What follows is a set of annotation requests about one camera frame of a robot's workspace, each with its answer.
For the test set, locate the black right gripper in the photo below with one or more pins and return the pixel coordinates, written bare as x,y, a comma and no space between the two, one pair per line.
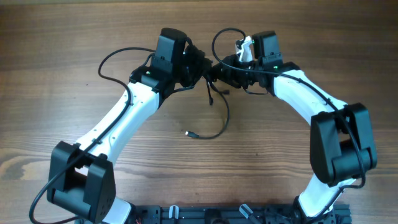
229,76

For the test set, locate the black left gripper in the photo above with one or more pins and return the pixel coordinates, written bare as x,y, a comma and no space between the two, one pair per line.
202,63

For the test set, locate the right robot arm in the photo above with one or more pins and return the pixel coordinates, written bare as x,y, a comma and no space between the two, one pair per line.
342,147

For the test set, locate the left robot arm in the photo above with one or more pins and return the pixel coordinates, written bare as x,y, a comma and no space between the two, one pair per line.
81,177

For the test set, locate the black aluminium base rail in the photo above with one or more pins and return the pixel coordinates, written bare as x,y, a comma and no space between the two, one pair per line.
214,214

